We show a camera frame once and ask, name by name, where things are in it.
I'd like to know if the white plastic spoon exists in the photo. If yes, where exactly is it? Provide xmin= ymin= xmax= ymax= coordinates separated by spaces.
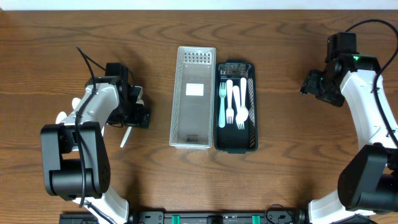
xmin=239 ymin=77 xmax=248 ymax=122
xmin=55 ymin=111 xmax=68 ymax=124
xmin=119 ymin=98 xmax=146 ymax=149
xmin=72 ymin=98 xmax=81 ymax=110

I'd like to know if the white plastic fork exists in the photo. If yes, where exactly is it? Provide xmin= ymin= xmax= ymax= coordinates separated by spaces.
xmin=233 ymin=85 xmax=244 ymax=130
xmin=226 ymin=80 xmax=234 ymax=124

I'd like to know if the mint green plastic fork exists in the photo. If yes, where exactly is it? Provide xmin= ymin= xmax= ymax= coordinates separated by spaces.
xmin=218 ymin=82 xmax=226 ymax=128

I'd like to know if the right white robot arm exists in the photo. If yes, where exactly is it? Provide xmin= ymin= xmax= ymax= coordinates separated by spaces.
xmin=300 ymin=32 xmax=397 ymax=223

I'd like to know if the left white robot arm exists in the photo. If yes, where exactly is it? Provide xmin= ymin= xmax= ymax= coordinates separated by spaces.
xmin=40 ymin=63 xmax=151 ymax=223

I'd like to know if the grey perforated plastic basket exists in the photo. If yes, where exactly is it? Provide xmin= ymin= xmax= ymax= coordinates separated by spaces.
xmin=169 ymin=46 xmax=216 ymax=150

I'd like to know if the white paper label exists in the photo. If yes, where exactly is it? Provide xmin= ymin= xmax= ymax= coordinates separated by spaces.
xmin=185 ymin=83 xmax=204 ymax=96

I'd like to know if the black perforated plastic basket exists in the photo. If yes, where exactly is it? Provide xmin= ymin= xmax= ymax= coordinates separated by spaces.
xmin=213 ymin=59 xmax=258 ymax=154

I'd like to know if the right black cable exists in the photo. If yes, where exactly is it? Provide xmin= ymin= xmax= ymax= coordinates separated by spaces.
xmin=344 ymin=18 xmax=398 ymax=141

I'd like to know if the black cable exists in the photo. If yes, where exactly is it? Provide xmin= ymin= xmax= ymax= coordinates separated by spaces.
xmin=73 ymin=45 xmax=108 ymax=224
xmin=344 ymin=18 xmax=398 ymax=141

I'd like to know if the left black cable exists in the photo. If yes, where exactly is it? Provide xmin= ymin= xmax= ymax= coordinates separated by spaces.
xmin=73 ymin=45 xmax=108 ymax=224

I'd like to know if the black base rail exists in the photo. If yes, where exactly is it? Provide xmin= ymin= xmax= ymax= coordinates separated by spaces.
xmin=58 ymin=210 xmax=372 ymax=224

